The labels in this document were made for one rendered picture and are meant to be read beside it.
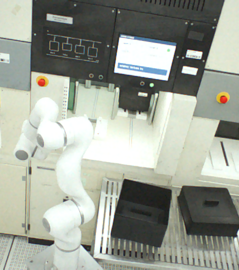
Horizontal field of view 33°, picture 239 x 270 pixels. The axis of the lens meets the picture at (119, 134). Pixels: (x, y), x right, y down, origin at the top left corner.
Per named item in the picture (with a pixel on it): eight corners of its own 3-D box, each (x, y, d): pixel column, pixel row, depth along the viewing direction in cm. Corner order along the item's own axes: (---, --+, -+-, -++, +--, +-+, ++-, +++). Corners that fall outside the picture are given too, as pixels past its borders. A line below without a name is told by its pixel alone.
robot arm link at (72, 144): (54, 223, 176) (85, 209, 185) (68, 237, 168) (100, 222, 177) (46, 118, 154) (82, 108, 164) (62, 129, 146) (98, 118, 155)
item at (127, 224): (118, 199, 235) (123, 177, 225) (165, 210, 233) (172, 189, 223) (109, 235, 212) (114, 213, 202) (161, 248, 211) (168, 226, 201)
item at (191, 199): (187, 234, 221) (193, 219, 213) (177, 196, 244) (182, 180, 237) (237, 237, 225) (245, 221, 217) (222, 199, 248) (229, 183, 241)
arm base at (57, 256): (60, 291, 183) (63, 266, 172) (37, 262, 193) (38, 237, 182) (92, 269, 194) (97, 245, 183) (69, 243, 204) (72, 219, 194)
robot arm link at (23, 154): (40, 136, 196) (22, 128, 194) (35, 153, 186) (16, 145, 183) (35, 148, 201) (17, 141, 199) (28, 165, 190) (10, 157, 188)
